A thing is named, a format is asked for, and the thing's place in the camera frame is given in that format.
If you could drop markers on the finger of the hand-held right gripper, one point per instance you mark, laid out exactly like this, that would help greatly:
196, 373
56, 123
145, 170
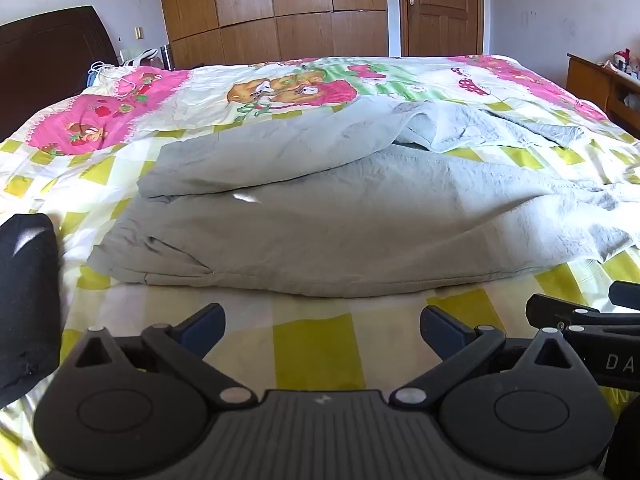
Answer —
550, 310
627, 294

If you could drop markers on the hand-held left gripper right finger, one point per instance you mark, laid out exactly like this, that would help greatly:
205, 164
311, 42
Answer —
442, 330

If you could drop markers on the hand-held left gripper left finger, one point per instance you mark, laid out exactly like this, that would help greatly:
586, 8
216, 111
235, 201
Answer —
202, 327

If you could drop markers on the grey pants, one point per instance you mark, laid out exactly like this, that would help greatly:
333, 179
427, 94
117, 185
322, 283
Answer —
325, 220

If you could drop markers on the printed checkered bedsheet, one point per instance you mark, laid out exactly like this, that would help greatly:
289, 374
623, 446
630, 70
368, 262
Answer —
310, 350

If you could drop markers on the dark cloth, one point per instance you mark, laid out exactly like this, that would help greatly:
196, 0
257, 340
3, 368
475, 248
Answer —
25, 300

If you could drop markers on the plush toys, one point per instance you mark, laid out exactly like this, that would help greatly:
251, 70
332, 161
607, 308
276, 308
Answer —
625, 62

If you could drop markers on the metal thermos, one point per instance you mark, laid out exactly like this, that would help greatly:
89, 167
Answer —
166, 56

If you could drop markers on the white bag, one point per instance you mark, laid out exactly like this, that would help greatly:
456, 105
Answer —
142, 57

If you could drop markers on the dark wooden headboard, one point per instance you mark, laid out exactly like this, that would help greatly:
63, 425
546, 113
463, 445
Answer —
45, 55

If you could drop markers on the wooden door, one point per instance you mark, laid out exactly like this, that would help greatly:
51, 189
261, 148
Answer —
440, 15

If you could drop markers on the wooden wardrobe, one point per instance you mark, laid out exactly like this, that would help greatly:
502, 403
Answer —
275, 0

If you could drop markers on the wall switch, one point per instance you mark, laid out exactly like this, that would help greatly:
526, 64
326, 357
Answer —
139, 33

